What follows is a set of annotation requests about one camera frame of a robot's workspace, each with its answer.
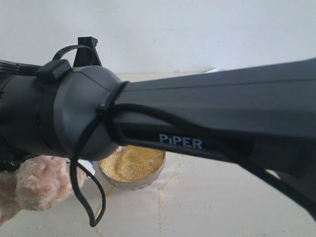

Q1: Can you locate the teddy bear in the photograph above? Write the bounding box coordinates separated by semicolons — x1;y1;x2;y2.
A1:
0;156;73;224

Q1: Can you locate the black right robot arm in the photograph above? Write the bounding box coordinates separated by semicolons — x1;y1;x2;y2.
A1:
0;59;316;215

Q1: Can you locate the steel bowl of millet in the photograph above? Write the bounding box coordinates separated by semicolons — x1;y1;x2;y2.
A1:
98;145;165;191

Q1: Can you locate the white rectangular plastic tray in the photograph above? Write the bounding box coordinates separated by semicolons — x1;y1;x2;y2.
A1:
204;68;224;74

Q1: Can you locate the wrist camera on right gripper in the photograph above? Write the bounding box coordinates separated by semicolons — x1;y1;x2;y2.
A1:
73;37;102;67

